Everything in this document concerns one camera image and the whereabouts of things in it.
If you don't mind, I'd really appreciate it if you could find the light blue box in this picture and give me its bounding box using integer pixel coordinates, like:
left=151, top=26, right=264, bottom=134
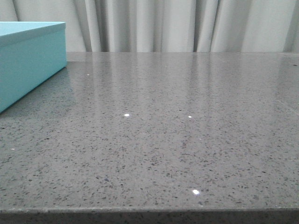
left=0, top=21, right=67, bottom=111

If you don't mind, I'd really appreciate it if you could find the grey curtain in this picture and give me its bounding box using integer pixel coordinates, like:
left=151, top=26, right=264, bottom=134
left=0, top=0, right=299, bottom=52

